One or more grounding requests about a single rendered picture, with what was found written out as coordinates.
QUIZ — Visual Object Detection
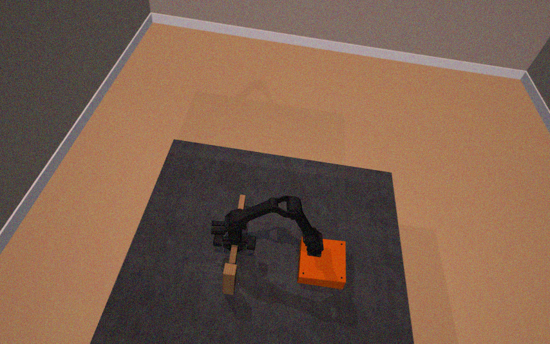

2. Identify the brown wooden post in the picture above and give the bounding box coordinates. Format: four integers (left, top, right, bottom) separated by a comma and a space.
222, 263, 237, 295

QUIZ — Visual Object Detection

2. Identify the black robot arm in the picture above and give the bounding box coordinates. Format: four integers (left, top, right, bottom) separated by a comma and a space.
211, 195, 324, 257

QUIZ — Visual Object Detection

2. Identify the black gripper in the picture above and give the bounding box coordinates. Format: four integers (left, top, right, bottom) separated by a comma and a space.
213, 234, 256, 252

